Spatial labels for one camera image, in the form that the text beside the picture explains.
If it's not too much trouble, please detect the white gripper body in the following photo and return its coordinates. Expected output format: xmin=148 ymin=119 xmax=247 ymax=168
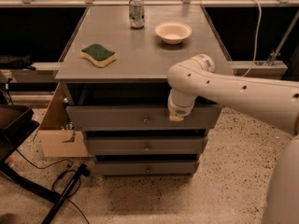
xmin=167 ymin=100 xmax=194 ymax=118

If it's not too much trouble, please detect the grey top drawer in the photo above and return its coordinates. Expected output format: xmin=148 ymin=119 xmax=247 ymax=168
xmin=66 ymin=105 xmax=221 ymax=131

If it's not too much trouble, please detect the grey drawer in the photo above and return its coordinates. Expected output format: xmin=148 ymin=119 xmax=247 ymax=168
xmin=66 ymin=105 xmax=221 ymax=131
xmin=84 ymin=136 xmax=207 ymax=155
xmin=95 ymin=161 xmax=199 ymax=175

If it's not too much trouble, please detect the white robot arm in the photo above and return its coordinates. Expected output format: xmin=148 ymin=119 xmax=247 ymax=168
xmin=167 ymin=54 xmax=299 ymax=224

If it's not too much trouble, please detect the grey bottom drawer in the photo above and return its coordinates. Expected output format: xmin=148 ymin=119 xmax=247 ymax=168
xmin=95 ymin=161 xmax=199 ymax=175

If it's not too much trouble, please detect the grey drawer cabinet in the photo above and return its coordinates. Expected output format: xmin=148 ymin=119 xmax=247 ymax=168
xmin=56 ymin=5 xmax=232 ymax=175

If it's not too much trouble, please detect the grey middle drawer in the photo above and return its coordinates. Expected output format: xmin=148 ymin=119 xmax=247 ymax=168
xmin=84 ymin=136 xmax=207 ymax=155

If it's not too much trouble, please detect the white paper bowl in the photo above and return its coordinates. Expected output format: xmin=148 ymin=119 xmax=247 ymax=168
xmin=155 ymin=21 xmax=192 ymax=45

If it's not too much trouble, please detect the green yellow sponge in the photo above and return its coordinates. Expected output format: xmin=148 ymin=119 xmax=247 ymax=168
xmin=80 ymin=44 xmax=117 ymax=68

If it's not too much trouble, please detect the cardboard box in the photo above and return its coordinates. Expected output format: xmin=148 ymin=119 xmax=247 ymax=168
xmin=37 ymin=84 xmax=89 ymax=158

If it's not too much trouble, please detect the silver soda can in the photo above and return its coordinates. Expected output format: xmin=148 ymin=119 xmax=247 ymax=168
xmin=129 ymin=0 xmax=145 ymax=29

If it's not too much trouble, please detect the black chair base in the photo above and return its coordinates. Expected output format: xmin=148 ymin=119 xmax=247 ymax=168
xmin=0 ymin=105 xmax=90 ymax=224

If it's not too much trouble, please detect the white cable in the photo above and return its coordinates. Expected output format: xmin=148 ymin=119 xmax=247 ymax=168
xmin=241 ymin=0 xmax=263 ymax=78

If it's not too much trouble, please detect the black floor cable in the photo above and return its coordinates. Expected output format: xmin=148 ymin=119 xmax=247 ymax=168
xmin=14 ymin=147 xmax=91 ymax=224

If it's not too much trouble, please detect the black bag on rail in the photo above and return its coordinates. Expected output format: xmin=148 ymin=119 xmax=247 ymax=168
xmin=0 ymin=55 xmax=35 ymax=70

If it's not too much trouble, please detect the metal railing frame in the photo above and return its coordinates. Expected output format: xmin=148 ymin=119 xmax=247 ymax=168
xmin=0 ymin=0 xmax=299 ymax=82

